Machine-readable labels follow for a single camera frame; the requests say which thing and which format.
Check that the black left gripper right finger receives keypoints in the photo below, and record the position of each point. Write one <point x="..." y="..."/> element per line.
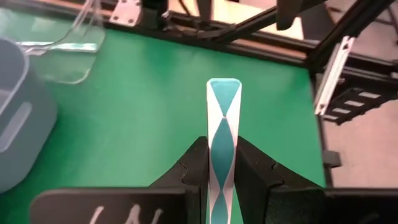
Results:
<point x="255" y="174"/>

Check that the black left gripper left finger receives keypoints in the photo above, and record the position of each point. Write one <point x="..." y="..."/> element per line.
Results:
<point x="192" y="168"/>

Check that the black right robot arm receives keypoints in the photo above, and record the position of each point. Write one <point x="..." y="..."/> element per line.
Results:
<point x="289" y="14"/>

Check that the silver aluminium extrusion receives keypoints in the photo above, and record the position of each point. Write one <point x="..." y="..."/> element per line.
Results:
<point x="334" y="74"/>

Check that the clear plastic bin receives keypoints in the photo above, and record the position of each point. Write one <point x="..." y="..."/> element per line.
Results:
<point x="77" y="62"/>

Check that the dark grey-blue plastic bin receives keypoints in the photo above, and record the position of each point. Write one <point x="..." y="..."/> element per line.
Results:
<point x="18" y="130"/>

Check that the black corner bracket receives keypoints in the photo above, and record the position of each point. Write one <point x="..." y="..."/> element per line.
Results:
<point x="332" y="159"/>

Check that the silver bracket plate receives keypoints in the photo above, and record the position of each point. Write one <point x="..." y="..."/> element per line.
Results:
<point x="126" y="12"/>

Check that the black aluminium table frame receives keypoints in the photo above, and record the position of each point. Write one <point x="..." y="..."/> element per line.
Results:
<point x="351" y="25"/>

